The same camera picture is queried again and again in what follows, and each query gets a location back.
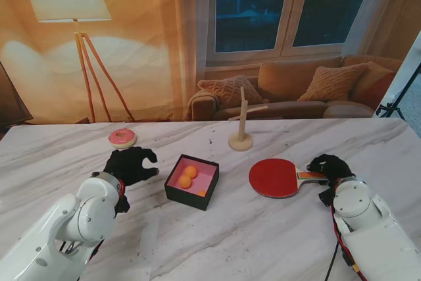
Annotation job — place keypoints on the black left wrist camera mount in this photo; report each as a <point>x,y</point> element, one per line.
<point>122,206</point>

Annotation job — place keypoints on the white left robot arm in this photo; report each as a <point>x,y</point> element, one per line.
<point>65,228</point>

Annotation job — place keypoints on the black box with pink inside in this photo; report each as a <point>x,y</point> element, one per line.
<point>205,195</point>

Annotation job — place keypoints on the black tripod stand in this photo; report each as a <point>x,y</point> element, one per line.
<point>386,108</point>

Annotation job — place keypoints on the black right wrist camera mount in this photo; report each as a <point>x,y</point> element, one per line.
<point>326,197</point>

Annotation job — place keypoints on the printed living room backdrop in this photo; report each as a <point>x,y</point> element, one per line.
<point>148,47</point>

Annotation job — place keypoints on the orange ping pong ball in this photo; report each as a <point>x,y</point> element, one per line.
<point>201,193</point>
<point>190,171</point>
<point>185,181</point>

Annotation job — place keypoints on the wooden peg stand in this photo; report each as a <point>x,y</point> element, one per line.
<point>242,123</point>

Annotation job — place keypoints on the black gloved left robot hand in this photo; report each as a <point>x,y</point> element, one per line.
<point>131,166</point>

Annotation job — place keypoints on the red black ping pong bat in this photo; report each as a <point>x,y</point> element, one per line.
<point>273,177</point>

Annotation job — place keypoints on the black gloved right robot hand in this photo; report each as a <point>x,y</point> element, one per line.
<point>333,167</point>

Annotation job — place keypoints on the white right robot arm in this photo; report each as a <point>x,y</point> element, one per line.
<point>368,221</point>

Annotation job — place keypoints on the pink frosted toy donut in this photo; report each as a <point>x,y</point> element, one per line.
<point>122,137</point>

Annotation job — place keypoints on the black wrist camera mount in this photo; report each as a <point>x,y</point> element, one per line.
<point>326,197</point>
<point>122,206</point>

